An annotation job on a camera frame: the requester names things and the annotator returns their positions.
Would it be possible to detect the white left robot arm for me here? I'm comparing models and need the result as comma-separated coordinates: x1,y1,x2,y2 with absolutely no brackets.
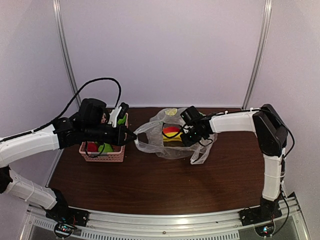
0,98,137,222

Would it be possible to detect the clear plastic bag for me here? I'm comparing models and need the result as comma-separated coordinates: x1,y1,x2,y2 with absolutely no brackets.
134,107,218,165

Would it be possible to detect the red orange mango fruit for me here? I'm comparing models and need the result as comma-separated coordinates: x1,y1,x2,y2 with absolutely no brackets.
162,126,180,137

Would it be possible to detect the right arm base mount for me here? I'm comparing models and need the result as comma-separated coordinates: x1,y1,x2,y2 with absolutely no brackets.
238,206,283,238

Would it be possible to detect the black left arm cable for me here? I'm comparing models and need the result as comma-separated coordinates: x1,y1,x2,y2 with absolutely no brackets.
0,77,123,143

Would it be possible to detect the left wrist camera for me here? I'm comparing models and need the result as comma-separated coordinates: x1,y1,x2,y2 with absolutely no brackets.
107,102,129,128

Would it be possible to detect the green bumpy fruit front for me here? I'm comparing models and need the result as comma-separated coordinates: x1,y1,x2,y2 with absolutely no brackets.
98,143,114,153

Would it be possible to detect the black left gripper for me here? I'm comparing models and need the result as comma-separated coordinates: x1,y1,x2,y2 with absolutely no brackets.
83,123,137,146

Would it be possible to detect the red bumpy fruit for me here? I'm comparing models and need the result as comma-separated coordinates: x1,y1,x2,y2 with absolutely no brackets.
85,142,99,152

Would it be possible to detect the pink perforated plastic basket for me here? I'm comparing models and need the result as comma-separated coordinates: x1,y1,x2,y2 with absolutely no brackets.
79,112,129,163

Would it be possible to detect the aluminium corner post right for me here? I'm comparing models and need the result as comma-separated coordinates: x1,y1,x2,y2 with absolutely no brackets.
241,0,273,110

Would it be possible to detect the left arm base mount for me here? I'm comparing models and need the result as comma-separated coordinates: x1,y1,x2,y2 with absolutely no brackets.
45,207,89,239

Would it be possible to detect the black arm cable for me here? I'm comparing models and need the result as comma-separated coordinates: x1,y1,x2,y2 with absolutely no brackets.
0,77,123,143
178,107,296,156

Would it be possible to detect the aluminium corner post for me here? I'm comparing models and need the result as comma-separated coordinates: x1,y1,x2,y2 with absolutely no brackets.
52,0,78,95
241,0,273,110

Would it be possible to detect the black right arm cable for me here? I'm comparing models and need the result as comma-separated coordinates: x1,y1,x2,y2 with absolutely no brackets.
178,107,296,156

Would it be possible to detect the yellow banana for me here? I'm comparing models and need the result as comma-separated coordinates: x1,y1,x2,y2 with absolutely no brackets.
162,132,182,142

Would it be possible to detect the aluminium corner post left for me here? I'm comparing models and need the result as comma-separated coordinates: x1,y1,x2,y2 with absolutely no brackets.
52,0,78,95

